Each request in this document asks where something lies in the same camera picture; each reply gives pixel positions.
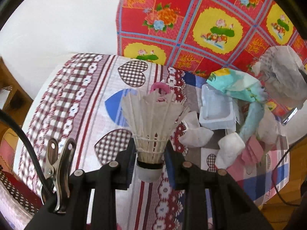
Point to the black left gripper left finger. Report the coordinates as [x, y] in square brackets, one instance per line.
[116, 175]

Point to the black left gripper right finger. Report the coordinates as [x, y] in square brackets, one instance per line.
[185, 176]

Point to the white feather shuttlecock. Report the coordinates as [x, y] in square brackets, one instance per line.
[152, 118]

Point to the teal wet wipes packet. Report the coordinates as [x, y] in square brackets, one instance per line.
[238, 85]

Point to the crumpled white tissue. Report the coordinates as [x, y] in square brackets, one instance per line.
[194, 135]

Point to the rolled white tissue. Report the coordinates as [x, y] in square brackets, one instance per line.
[231, 146]

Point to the silver metal spring clip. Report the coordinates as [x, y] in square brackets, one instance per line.
[57, 170]

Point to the plaid heart patterned bedsheet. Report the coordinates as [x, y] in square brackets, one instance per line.
[82, 101]

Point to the white styrofoam tray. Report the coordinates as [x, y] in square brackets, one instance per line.
[217, 111]

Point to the pink plastic clip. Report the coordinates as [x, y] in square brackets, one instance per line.
[162, 88]

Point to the white crumpled plastic bag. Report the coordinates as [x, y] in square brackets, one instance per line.
[283, 74]

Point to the red floral quilt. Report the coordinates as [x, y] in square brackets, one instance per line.
[201, 36]

